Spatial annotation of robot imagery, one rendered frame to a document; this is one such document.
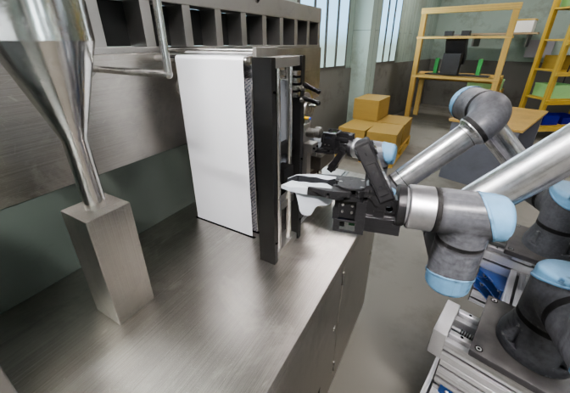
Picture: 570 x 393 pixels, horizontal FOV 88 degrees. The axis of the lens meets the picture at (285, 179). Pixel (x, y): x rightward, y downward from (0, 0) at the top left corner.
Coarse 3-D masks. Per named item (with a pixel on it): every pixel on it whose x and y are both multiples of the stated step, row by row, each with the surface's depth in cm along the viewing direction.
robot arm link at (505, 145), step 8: (464, 88) 98; (472, 88) 95; (480, 88) 93; (456, 96) 98; (464, 96) 94; (472, 96) 90; (456, 104) 97; (464, 104) 93; (456, 112) 98; (464, 112) 92; (504, 128) 96; (496, 136) 97; (504, 136) 97; (512, 136) 97; (488, 144) 101; (496, 144) 99; (504, 144) 98; (512, 144) 98; (520, 144) 99; (496, 152) 101; (504, 152) 100; (512, 152) 99; (520, 152) 99; (504, 160) 102; (528, 200) 105
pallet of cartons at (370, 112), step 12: (360, 96) 446; (372, 96) 446; (384, 96) 446; (360, 108) 429; (372, 108) 419; (384, 108) 441; (360, 120) 432; (372, 120) 425; (384, 120) 432; (396, 120) 432; (408, 120) 432; (360, 132) 383; (372, 132) 374; (384, 132) 371; (396, 132) 371; (408, 132) 447; (396, 144) 375; (396, 156) 410
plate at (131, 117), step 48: (288, 48) 152; (0, 96) 59; (96, 96) 75; (144, 96) 87; (0, 144) 61; (48, 144) 68; (96, 144) 78; (144, 144) 90; (0, 192) 63; (48, 192) 70
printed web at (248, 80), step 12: (252, 84) 78; (252, 120) 81; (252, 132) 82; (252, 144) 84; (252, 156) 85; (252, 168) 87; (252, 180) 89; (252, 192) 91; (252, 204) 93; (252, 216) 95; (252, 228) 97
